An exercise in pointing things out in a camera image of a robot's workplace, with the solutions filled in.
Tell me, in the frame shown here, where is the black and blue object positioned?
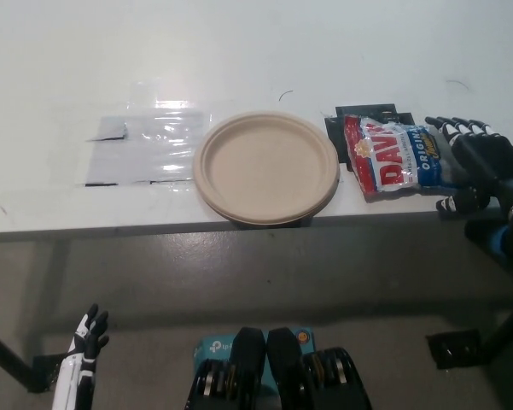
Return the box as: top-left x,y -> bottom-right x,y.
463,217 -> 513,261

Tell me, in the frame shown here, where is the beige paper plate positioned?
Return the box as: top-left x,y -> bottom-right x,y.
202,187 -> 341,226
193,111 -> 341,220

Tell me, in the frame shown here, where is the black left robot body block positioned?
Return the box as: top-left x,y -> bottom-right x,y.
185,326 -> 268,410

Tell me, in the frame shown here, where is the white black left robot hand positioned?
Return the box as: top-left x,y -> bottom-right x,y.
50,302 -> 111,410

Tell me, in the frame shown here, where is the teal router box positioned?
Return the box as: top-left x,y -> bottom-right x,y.
191,326 -> 315,401

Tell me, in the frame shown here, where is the black floor tape patch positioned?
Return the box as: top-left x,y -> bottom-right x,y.
425,329 -> 482,369
27,354 -> 69,394

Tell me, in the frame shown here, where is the red blue sunflower seeds bag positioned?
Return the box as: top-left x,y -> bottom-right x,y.
343,114 -> 469,202

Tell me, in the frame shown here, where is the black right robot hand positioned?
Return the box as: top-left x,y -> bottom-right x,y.
424,114 -> 513,215

